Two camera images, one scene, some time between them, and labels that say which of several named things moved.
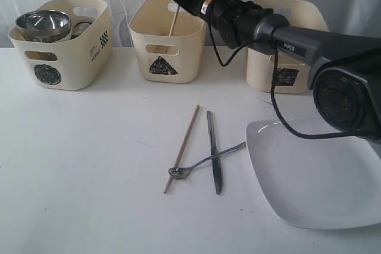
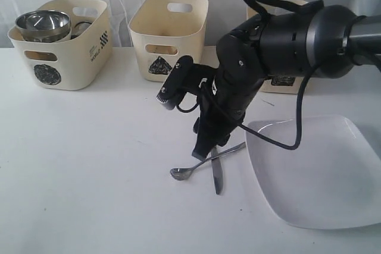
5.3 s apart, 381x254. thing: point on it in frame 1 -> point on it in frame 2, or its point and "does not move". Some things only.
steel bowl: x=44 y=26 does not move
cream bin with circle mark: x=75 y=63 does not move
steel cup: x=79 y=28 does not move
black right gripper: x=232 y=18 -> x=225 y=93
